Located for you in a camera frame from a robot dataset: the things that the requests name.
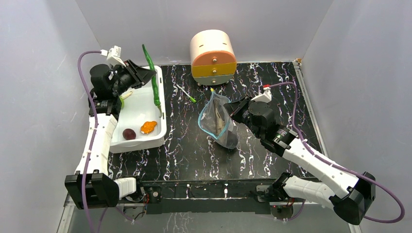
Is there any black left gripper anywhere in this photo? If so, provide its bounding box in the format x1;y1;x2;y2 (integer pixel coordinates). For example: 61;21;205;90
111;60;157;97

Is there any grey toy fish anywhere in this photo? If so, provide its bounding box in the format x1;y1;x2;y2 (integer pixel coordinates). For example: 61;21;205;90
213;99;225;137

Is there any clear zip top bag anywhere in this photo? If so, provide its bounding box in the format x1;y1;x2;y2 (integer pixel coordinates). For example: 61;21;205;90
198;88;239;150

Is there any green toy chili pepper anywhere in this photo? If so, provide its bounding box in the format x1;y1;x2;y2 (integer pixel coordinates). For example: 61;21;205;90
142;44;162;118

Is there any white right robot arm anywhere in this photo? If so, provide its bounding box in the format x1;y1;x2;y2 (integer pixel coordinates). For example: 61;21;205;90
224;96;376;225

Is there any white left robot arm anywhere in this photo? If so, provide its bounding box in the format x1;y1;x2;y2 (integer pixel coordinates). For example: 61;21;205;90
65;60;156;209

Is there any orange toy food piece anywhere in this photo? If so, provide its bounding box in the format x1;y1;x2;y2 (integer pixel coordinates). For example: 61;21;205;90
140;121;157;134

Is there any green toy apple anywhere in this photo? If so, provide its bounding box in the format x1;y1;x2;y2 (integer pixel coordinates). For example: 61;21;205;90
119;96;124;109

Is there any green white pen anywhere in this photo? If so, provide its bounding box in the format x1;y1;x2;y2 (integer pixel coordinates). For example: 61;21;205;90
175;84;197;103

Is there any white plastic bin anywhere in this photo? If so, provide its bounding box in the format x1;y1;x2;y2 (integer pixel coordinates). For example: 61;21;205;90
109;66;167;153

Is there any round orange drawer cabinet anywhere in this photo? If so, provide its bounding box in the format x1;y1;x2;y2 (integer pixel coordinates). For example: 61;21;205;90
189;30;237;86

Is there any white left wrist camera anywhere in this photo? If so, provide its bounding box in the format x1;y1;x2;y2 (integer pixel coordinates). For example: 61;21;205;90
100;46;126;67

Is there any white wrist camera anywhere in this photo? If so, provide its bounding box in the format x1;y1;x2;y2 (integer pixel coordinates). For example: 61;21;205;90
100;46;126;67
252;85;272;103

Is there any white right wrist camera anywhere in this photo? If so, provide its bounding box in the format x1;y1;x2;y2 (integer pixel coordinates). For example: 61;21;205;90
252;85;272;103

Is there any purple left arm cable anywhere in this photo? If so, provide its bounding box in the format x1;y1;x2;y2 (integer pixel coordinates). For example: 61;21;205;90
77;50;136;233

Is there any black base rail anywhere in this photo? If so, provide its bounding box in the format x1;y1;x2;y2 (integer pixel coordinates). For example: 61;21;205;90
114;179;307;222

